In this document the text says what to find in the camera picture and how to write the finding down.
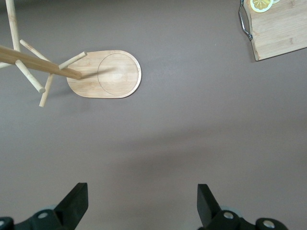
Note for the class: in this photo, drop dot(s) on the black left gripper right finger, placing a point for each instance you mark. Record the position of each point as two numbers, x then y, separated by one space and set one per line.
208 208

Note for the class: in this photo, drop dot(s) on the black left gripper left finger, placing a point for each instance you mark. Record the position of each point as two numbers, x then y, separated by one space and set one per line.
72 208

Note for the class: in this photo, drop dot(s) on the wooden cup rack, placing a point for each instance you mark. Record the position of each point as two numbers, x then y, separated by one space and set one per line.
115 79

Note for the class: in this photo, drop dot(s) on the dried lemon slice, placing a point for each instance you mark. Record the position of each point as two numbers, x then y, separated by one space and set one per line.
261 4
276 1

